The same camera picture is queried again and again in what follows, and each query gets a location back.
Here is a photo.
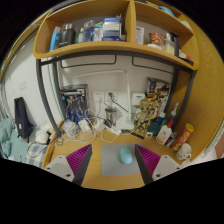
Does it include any steel cup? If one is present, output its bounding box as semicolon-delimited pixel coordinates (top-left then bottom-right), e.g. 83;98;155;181
104;107;118;126

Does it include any grey mouse pad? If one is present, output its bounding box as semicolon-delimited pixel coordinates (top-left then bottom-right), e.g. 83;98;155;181
100;143;143;177

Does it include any blue model kit box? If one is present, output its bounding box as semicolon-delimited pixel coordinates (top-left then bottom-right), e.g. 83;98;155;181
59;83;89;123

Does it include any small blue orange box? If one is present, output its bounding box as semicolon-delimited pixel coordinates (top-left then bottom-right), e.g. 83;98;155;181
165;131;178;148

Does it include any colourful comic poster box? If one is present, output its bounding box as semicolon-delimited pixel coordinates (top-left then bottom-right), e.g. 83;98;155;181
145;77;172;114

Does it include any white wall socket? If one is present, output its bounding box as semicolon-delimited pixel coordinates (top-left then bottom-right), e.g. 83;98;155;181
91;90;105;104
104;90;118;103

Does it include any white charger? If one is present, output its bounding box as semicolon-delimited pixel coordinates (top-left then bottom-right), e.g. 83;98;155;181
77;119;91;133

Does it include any brown tree figure toy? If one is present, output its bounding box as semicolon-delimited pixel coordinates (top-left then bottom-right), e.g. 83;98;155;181
133;98;155;136

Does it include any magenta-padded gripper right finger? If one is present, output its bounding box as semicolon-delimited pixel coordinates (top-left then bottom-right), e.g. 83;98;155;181
134;143;183;185

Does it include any dark green round container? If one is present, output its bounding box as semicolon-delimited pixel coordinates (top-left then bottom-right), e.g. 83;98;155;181
147;121;163;136

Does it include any white mug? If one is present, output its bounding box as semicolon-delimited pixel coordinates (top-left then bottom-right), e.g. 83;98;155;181
175;142;193;161

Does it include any black power cable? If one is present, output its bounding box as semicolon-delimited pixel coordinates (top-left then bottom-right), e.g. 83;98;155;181
108;92;129;113

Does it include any black ruler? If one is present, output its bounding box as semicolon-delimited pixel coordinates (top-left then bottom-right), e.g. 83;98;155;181
130;130;146;140

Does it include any white desk lamp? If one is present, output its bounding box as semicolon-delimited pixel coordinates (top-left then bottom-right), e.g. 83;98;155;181
73;68;134;131

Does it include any blue spray bottle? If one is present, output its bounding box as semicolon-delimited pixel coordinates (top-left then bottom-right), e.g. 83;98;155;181
165;101;179;126

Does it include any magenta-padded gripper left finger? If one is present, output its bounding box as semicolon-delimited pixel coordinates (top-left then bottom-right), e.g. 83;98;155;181
43;143;93;187

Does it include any light blue computer mouse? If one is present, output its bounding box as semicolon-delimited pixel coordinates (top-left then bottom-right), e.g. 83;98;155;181
119;147;134;165

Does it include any teal cloth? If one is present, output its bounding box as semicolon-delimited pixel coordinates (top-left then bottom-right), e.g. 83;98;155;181
0;118;29;164

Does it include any white power strip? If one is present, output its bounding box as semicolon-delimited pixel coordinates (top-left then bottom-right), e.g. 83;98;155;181
104;124;123;136

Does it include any clear plastic cup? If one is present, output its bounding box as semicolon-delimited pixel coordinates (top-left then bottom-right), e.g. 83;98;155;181
62;119;78;138

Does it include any black bag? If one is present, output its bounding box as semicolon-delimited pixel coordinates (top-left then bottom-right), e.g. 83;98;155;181
13;96;34;139

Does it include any white red-capped lotion bottle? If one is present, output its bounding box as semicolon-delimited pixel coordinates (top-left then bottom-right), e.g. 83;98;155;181
155;118;175;146

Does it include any orange chip can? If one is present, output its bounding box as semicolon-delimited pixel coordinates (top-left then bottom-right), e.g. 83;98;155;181
172;122;195;153

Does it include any white wall box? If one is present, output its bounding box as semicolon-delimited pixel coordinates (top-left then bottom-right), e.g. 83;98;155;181
130;91;146;107

